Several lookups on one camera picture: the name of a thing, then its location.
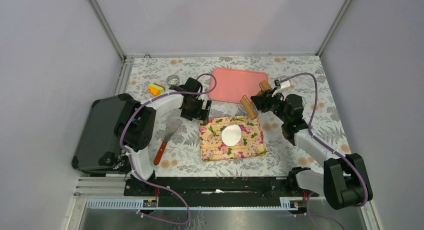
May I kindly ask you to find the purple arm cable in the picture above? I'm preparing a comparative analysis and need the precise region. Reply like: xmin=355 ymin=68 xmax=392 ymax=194
xmin=279 ymin=72 xmax=369 ymax=230
xmin=119 ymin=73 xmax=218 ymax=226

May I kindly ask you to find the wooden double-ended roller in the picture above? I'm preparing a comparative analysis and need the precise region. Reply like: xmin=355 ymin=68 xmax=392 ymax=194
xmin=239 ymin=80 xmax=274 ymax=120

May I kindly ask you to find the white dough ball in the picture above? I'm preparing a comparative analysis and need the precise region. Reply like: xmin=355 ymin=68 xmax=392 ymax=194
xmin=221 ymin=124 xmax=242 ymax=147

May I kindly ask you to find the floral cutting board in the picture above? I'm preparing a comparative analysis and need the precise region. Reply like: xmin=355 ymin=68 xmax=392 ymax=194
xmin=199 ymin=116 xmax=267 ymax=162

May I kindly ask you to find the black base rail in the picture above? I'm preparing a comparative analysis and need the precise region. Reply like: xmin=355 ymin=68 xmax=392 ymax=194
xmin=123 ymin=176 xmax=309 ymax=208

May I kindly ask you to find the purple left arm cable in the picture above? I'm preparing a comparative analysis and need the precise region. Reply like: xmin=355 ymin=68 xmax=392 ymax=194
xmin=119 ymin=73 xmax=218 ymax=226

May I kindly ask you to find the pink plastic tray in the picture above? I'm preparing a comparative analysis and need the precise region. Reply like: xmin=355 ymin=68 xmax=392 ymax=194
xmin=208 ymin=67 xmax=269 ymax=104

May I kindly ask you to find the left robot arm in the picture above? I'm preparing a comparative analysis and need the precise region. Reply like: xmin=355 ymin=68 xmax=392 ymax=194
xmin=115 ymin=73 xmax=218 ymax=196

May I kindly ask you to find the black case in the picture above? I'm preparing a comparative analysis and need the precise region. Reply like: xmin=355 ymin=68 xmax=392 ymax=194
xmin=71 ymin=93 xmax=133 ymax=175

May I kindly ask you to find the metal scraper red handle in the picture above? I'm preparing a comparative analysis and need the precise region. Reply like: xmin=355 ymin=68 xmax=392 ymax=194
xmin=153 ymin=118 xmax=183 ymax=165

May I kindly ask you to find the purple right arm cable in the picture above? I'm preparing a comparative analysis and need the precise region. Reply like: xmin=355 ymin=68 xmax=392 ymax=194
xmin=279 ymin=72 xmax=369 ymax=230

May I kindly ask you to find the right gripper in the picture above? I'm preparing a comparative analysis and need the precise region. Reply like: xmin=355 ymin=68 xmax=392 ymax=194
xmin=250 ymin=87 xmax=290 ymax=124

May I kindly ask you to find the orange green toy block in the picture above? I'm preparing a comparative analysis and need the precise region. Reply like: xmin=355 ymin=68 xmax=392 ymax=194
xmin=147 ymin=83 xmax=166 ymax=97

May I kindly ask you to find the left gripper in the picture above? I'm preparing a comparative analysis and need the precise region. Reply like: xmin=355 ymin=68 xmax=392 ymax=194
xmin=181 ymin=96 xmax=211 ymax=124

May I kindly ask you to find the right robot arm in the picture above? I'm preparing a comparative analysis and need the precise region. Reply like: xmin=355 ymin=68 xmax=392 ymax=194
xmin=250 ymin=89 xmax=374 ymax=210

